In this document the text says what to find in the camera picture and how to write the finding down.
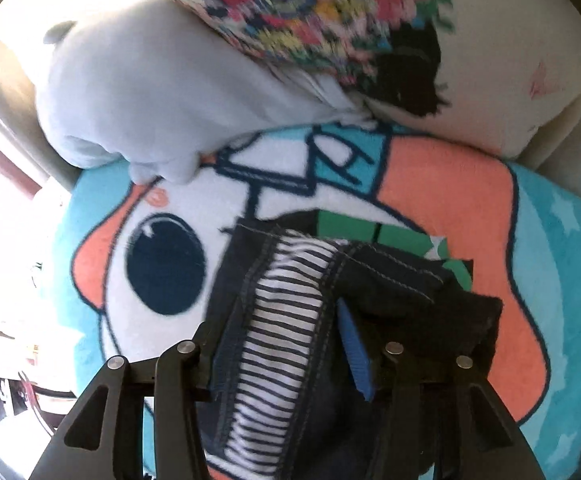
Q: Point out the grey plush pillow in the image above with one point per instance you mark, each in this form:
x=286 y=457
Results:
x=170 y=85

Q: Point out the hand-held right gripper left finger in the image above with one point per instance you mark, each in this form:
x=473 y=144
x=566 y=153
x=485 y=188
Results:
x=190 y=365

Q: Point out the teal cartoon printed blanket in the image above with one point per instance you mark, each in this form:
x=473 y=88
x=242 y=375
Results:
x=170 y=200

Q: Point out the cream floral print pillow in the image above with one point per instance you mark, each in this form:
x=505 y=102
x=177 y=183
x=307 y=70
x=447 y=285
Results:
x=495 y=85

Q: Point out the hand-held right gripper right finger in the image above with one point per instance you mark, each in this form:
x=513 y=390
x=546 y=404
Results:
x=355 y=355

